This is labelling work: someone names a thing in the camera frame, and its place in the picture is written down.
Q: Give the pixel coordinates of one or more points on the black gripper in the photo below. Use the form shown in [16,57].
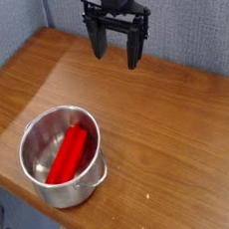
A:
[98,34]

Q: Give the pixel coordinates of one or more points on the red elongated object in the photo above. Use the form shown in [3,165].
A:
[69,156]

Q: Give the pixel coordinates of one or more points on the silver metal pot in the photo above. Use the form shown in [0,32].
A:
[41,140]

